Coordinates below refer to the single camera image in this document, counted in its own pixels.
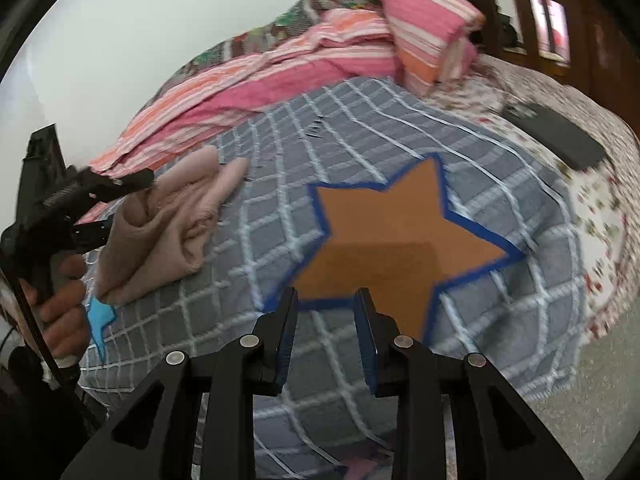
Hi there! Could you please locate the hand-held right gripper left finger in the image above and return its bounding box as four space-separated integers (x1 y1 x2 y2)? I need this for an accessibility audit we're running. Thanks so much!
60 287 300 480

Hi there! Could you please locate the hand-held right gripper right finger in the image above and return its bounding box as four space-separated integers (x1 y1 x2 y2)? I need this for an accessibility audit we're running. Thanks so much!
352 287 586 480

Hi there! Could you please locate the dark patterned quilt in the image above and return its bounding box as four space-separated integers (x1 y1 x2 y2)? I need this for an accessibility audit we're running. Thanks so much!
160 0 388 103

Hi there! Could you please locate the pink striped quilt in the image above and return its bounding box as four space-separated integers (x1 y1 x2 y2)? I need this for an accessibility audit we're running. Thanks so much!
90 0 488 173

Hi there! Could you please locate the person's left hand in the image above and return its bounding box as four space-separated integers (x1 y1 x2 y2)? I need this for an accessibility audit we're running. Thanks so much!
19 255 95 361

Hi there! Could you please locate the floral bed sheet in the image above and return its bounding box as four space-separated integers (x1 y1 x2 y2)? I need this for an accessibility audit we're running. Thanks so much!
430 52 640 353

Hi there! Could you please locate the wooden bed headboard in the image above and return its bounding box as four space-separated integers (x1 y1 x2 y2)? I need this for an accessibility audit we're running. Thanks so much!
457 0 640 111

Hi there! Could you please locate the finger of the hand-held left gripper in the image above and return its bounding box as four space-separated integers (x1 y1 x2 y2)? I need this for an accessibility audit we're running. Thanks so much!
70 219 115 250
85 167 156 197

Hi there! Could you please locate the grey checked star blanket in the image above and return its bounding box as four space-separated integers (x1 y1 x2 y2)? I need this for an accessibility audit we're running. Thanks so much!
77 76 583 480

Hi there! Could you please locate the pale pink knit garment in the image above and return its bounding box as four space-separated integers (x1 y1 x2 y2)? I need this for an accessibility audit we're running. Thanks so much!
95 146 251 306

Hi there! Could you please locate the black flat case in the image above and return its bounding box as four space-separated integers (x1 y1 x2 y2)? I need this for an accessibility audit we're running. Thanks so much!
504 102 604 171

